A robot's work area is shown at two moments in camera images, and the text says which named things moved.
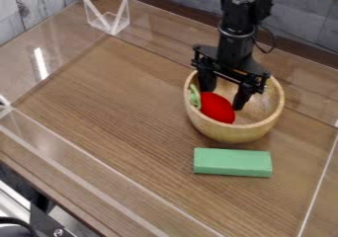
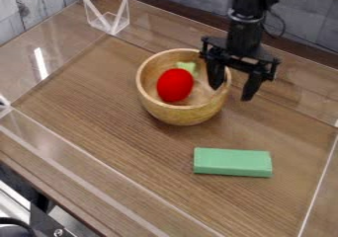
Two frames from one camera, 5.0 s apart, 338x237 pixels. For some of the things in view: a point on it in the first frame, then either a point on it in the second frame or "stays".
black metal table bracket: x=46 y=225 stays
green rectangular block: x=232 y=161 stays
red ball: x=217 y=107 → x=174 y=84
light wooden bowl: x=257 y=119 → x=174 y=87
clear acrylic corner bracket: x=110 y=23 stays
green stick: x=194 y=96 → x=190 y=66
